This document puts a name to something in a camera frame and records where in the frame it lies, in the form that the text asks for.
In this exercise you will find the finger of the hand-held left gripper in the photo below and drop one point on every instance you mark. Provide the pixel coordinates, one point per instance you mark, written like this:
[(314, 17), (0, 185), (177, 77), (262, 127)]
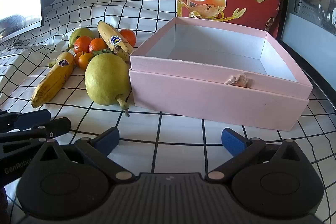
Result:
[(31, 119), (57, 125)]

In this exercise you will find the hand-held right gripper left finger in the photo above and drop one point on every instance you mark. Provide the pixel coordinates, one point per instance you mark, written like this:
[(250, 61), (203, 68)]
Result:
[(107, 140)]

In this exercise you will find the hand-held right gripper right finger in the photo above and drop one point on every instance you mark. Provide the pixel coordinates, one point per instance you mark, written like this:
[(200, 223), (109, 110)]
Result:
[(232, 141)]

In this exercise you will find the banana with purple sticker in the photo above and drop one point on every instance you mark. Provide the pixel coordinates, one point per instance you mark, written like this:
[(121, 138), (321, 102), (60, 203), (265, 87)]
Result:
[(52, 82)]

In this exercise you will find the pink cardboard box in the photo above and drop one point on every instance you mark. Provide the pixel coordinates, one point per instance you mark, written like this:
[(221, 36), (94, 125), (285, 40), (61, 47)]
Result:
[(210, 98)]

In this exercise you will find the large green pear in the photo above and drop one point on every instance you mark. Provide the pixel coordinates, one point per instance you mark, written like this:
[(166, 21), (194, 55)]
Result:
[(107, 79)]

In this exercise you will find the small kumquat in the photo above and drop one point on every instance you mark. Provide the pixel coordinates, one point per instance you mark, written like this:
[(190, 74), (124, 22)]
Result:
[(85, 60), (76, 58)]

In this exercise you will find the banana with blue sticker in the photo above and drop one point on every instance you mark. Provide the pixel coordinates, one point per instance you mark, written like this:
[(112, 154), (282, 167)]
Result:
[(110, 35)]

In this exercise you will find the white grid tablecloth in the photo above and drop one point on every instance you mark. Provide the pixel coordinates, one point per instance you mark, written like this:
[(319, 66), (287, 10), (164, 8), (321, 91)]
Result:
[(183, 134)]

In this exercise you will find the small green pear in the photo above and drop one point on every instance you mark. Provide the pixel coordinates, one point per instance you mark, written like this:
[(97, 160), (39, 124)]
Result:
[(78, 34)]

